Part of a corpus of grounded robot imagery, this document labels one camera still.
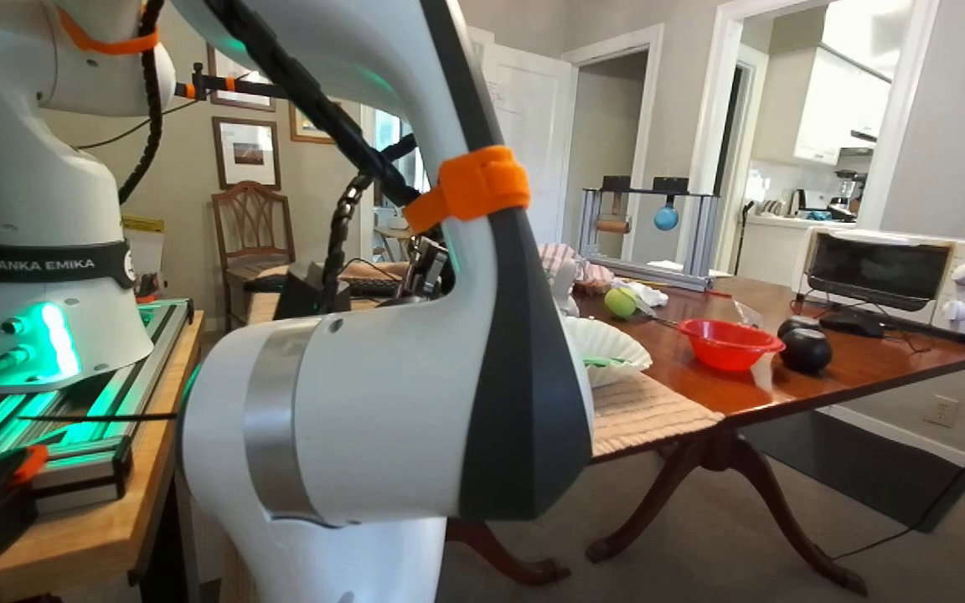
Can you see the crumpled white tissue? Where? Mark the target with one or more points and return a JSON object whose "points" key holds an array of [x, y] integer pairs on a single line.
{"points": [[648, 295]]}

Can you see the white toaster oven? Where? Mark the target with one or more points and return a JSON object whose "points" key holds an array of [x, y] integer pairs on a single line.
{"points": [[901, 275]]}

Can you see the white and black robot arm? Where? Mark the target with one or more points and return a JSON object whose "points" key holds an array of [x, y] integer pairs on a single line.
{"points": [[333, 449]]}

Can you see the red plastic bowl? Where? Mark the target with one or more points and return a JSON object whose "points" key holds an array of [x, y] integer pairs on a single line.
{"points": [[729, 347]]}

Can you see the yellow-green tennis ball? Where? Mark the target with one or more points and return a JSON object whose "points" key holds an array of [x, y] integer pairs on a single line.
{"points": [[622, 303]]}

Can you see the red striped cloth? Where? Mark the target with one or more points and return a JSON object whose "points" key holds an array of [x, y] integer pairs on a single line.
{"points": [[571, 273]]}

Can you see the robot base aluminium frame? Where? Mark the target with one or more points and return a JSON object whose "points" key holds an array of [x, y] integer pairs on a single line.
{"points": [[104, 502]]}

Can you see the white coffee filter bowl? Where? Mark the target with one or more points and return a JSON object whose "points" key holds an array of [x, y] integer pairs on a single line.
{"points": [[605, 351]]}

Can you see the tan towel table cover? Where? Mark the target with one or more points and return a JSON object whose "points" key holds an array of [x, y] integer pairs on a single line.
{"points": [[634, 412]]}

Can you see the black round object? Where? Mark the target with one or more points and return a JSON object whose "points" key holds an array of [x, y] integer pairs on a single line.
{"points": [[806, 347]]}

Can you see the blue bulb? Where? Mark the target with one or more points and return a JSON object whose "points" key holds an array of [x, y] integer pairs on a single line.
{"points": [[667, 215]]}

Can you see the aluminium frame stand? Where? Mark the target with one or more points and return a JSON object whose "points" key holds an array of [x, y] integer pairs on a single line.
{"points": [[618, 228]]}

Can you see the wooden dining table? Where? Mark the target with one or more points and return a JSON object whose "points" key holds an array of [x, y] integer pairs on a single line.
{"points": [[858, 369]]}

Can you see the black computer mouse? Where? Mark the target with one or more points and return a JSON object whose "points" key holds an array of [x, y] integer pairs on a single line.
{"points": [[855, 324]]}

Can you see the wooden chair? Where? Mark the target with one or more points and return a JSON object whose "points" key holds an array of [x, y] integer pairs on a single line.
{"points": [[253, 234]]}

